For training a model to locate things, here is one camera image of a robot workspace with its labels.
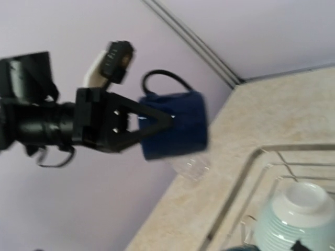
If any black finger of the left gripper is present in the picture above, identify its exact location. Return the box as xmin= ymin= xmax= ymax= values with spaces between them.
xmin=107 ymin=93 xmax=173 ymax=153

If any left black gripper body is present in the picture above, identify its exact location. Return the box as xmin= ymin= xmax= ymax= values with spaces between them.
xmin=73 ymin=88 xmax=126 ymax=153

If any dark blue mug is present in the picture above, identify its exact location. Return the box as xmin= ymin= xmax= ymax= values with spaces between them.
xmin=139 ymin=70 xmax=208 ymax=160

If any clear glass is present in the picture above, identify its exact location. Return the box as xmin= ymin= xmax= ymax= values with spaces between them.
xmin=166 ymin=153 xmax=210 ymax=181

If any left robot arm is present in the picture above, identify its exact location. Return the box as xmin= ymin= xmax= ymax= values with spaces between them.
xmin=1 ymin=51 xmax=172 ymax=168

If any dark blue white bowl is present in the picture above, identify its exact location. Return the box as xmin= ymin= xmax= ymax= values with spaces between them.
xmin=225 ymin=244 xmax=260 ymax=251

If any light striped rice bowl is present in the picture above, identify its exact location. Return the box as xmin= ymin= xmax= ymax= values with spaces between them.
xmin=253 ymin=182 xmax=334 ymax=250

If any left corner aluminium post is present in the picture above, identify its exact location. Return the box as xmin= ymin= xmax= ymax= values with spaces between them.
xmin=142 ymin=0 xmax=245 ymax=89

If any back wall aluminium rail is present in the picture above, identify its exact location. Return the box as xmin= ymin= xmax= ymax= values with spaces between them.
xmin=238 ymin=62 xmax=334 ymax=85

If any metal wire dish rack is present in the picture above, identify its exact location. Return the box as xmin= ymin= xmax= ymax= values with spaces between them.
xmin=199 ymin=143 xmax=334 ymax=250

